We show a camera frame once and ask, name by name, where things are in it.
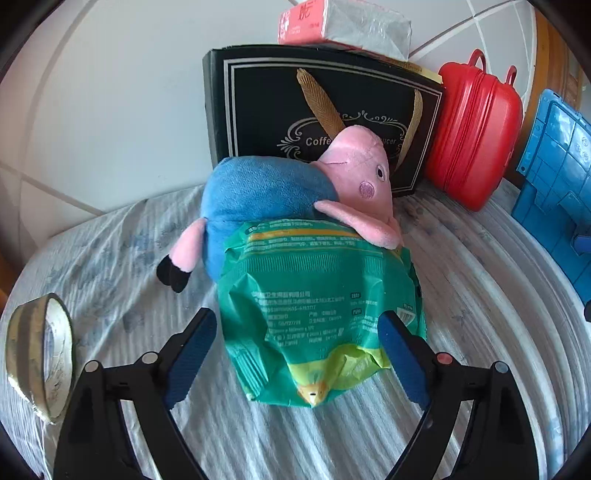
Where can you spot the clear tape roll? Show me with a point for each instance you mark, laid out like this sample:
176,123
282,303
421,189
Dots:
57,369

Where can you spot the black gift box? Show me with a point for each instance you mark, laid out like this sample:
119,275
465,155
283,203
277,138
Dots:
258,101

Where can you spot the pink tissue pack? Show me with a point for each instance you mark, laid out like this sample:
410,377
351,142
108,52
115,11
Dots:
351,23

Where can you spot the green plastic packet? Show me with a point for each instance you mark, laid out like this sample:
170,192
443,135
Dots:
314,300

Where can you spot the wooden furniture panel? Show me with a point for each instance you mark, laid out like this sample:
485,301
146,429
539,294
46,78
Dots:
554,60

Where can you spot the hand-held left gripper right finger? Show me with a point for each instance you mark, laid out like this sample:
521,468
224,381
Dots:
401,355

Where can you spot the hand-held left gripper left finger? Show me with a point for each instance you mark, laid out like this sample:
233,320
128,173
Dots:
189,360

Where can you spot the striped grey bed sheet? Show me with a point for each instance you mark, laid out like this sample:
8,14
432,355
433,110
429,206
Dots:
485,286

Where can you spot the blue plastic crate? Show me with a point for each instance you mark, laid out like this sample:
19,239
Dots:
554,184

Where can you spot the red plastic case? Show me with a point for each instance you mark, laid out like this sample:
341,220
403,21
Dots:
471,134

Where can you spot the small pig plush blue shirt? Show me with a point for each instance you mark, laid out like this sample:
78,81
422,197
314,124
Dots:
258,189

